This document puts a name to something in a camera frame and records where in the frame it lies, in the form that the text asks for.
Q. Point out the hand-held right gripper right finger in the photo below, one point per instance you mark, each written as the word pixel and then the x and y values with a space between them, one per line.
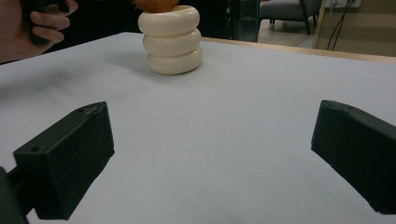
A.
pixel 361 149

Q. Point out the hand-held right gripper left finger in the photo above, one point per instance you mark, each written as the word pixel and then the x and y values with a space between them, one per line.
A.
pixel 68 161

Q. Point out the wooden hairbrush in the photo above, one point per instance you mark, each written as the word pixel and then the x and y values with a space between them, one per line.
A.
pixel 155 5

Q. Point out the cream ringed ceramic holder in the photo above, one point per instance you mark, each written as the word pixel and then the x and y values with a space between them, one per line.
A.
pixel 172 43

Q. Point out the grey armchair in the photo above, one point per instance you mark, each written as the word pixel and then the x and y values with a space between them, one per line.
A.
pixel 280 9

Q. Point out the dark partition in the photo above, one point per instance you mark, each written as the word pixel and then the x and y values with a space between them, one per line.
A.
pixel 218 18

